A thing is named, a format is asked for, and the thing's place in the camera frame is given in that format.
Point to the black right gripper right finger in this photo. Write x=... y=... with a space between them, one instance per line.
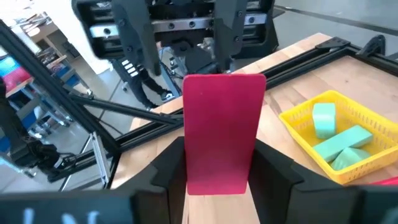
x=273 y=186

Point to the yellow plastic basket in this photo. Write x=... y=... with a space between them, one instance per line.
x=363 y=113

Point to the person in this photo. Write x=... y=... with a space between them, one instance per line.
x=146 y=84

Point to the long teal block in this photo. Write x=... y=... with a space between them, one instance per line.
x=342 y=142

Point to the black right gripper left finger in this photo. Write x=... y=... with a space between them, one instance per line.
x=171 y=174

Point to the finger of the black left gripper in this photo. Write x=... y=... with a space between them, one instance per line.
x=135 y=34
x=228 y=31

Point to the silver frame bracket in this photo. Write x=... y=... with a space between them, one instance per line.
x=99 y=158

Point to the wooden workbench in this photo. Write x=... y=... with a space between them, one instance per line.
x=56 y=62

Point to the small teal block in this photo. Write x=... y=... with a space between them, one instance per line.
x=349 y=158
x=324 y=119

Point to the red rectangular block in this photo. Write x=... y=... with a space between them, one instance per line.
x=222 y=130

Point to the red plastic basket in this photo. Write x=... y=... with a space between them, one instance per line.
x=388 y=181

